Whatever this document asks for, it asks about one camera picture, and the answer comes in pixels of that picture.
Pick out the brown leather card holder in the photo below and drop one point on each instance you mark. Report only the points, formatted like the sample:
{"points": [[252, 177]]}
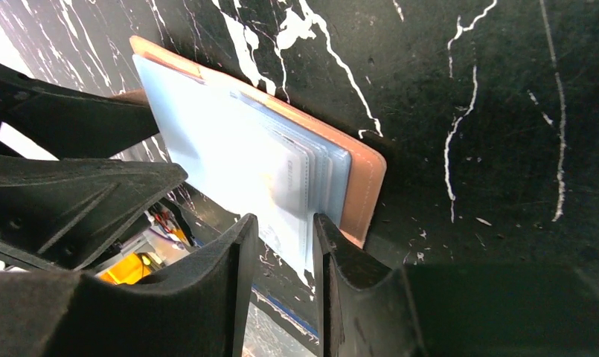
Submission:
{"points": [[252, 153]]}

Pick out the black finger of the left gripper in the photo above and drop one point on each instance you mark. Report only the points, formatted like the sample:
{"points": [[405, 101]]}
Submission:
{"points": [[69, 123]]}

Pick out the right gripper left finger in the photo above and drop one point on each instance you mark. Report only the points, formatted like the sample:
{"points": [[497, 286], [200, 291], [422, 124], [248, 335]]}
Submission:
{"points": [[197, 306]]}

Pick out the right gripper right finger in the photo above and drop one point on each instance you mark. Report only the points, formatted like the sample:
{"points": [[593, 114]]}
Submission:
{"points": [[368, 309]]}

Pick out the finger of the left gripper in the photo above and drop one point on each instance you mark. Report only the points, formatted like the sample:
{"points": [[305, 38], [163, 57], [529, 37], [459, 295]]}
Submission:
{"points": [[62, 215]]}

